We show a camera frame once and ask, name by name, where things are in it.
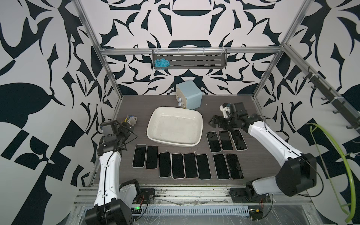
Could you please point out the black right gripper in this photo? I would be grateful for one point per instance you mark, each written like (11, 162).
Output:
(220, 123)

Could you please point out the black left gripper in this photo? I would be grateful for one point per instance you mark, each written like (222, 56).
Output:
(125, 133)

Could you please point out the dark smartphone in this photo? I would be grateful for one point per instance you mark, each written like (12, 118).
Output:
(213, 142)
(203, 167)

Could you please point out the pink case smartphone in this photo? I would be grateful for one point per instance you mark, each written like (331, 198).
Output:
(238, 140)

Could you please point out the beige case smartphone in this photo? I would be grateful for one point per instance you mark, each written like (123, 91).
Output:
(139, 156)

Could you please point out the white plastic storage tub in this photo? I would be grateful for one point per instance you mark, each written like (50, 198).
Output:
(175, 126)

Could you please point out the slim black smartphone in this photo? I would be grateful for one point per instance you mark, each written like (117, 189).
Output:
(221, 167)

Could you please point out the grey edge smartphone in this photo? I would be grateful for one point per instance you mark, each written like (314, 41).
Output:
(165, 169)

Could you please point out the white case smartphone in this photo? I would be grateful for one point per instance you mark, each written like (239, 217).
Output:
(178, 171)

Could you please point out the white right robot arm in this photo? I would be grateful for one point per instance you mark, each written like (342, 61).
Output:
(298, 171)

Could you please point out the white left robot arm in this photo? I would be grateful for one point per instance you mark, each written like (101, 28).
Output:
(113, 203)

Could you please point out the small yellow white toy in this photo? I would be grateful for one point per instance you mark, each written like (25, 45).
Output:
(131, 120)

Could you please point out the blue mini drawer cabinet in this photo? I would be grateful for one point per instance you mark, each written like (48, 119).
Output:
(188, 95)

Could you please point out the blue crumpled cloth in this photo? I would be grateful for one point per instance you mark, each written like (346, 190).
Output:
(161, 63)

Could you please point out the left green-lit circuit board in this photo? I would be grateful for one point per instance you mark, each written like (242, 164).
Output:
(136, 210)

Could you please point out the right small circuit board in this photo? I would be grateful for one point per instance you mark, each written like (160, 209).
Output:
(255, 214)

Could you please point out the green hoop tube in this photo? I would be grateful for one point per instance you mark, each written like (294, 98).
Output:
(337, 168)

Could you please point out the grey slotted wall rack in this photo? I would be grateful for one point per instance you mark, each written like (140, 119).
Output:
(202, 58)

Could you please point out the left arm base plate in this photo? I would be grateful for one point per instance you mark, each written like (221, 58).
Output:
(146, 195)

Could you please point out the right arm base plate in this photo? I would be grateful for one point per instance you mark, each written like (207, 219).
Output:
(239, 196)

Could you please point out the white slotted cable duct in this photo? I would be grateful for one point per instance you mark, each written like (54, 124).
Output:
(210, 210)

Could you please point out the black wall hook rail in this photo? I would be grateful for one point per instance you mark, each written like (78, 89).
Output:
(342, 106)

